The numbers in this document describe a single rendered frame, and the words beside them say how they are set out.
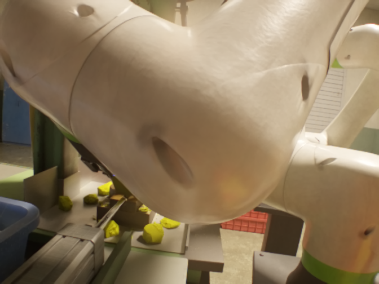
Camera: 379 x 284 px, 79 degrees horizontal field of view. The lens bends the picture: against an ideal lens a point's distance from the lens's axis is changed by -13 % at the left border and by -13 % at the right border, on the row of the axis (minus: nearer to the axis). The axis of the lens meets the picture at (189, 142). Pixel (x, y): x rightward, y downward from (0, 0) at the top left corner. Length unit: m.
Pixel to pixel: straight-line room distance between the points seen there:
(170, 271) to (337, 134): 0.80
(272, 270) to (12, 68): 0.51
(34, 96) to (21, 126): 6.69
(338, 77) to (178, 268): 6.49
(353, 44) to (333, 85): 5.82
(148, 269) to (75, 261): 0.13
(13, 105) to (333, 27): 6.93
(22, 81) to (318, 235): 0.39
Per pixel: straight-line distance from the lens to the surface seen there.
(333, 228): 0.40
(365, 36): 0.80
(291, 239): 1.00
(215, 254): 0.40
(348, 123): 0.99
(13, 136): 7.05
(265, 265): 0.55
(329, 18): 0.19
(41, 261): 0.25
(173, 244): 0.41
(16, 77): 0.19
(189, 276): 0.40
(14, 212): 0.42
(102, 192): 0.58
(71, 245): 0.26
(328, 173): 0.39
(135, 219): 0.44
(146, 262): 0.36
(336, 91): 6.64
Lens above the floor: 1.20
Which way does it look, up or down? 7 degrees down
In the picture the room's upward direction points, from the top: 6 degrees clockwise
